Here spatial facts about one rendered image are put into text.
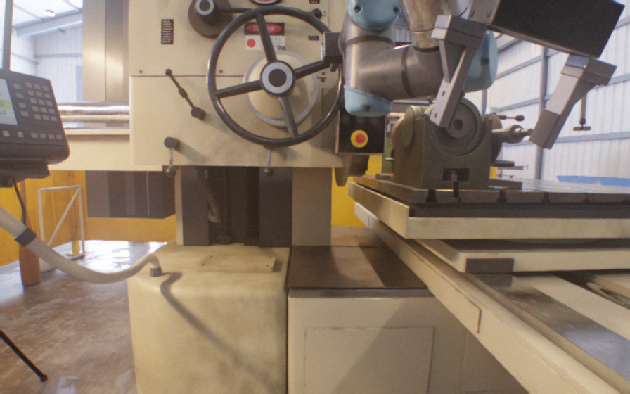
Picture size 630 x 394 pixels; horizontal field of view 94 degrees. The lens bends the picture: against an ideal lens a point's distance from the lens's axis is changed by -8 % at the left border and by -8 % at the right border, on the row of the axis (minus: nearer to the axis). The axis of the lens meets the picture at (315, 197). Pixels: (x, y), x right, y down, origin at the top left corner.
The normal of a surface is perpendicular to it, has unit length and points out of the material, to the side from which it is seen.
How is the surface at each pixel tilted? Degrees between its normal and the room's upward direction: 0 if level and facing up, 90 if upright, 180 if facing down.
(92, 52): 90
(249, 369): 90
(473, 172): 90
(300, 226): 90
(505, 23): 113
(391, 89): 136
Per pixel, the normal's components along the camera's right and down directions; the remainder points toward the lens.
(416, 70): -0.64, 0.29
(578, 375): 0.02, -0.99
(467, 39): 0.07, 0.49
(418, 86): -0.42, 0.83
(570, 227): 0.04, 0.11
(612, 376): -1.00, -0.01
